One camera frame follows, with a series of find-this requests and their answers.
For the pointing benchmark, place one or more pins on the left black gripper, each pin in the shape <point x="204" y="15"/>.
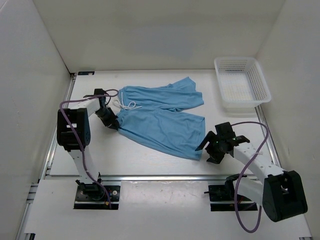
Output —
<point x="110" y="123"/>

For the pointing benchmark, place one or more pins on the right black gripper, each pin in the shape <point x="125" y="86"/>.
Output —
<point x="215" y="158"/>

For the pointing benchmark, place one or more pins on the light blue shorts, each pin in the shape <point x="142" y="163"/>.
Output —
<point x="157" y="118"/>

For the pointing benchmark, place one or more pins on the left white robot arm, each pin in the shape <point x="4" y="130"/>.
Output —
<point x="73" y="133"/>

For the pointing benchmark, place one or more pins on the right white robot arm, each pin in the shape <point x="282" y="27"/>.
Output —
<point x="279" y="192"/>

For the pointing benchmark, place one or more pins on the blue corner label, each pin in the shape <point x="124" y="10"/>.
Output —
<point x="86" y="73"/>

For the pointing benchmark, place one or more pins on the white plastic basket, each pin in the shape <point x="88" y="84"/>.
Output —
<point x="241" y="83"/>

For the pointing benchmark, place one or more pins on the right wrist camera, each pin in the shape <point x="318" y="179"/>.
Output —
<point x="225" y="131"/>

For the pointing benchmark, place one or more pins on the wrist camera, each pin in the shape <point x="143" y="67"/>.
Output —
<point x="225" y="131"/>
<point x="100" y="93"/>

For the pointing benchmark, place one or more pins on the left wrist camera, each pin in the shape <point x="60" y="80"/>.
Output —
<point x="100" y="93"/>

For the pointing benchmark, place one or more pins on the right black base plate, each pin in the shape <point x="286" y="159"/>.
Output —
<point x="221" y="198"/>

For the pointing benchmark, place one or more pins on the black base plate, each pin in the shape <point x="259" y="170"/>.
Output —
<point x="93" y="197"/>
<point x="221" y="198"/>

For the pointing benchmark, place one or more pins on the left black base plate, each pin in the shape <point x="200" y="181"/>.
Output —
<point x="93" y="197"/>

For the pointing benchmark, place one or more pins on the aluminium frame rail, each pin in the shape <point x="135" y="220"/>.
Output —
<point x="162" y="197"/>

